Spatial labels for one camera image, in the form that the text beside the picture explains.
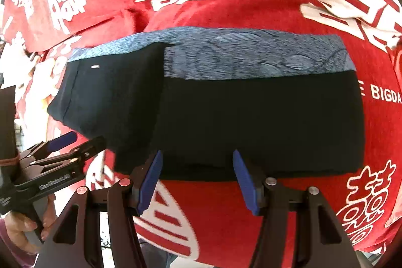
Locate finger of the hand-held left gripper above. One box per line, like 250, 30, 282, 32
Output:
20, 131, 78, 161
30, 136, 107, 176

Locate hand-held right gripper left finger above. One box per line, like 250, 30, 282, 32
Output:
34, 150, 164, 268

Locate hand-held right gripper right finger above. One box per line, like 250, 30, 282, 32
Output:
232, 149, 362, 268

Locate black pants with blue stripes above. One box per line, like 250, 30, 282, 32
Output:
47, 26, 366, 182

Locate person's left forearm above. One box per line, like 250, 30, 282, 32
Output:
0, 224, 36, 268

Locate person's left hand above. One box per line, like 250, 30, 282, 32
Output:
5, 195, 58, 253

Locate white crumpled cloth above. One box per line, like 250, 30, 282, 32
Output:
0, 45, 32, 86

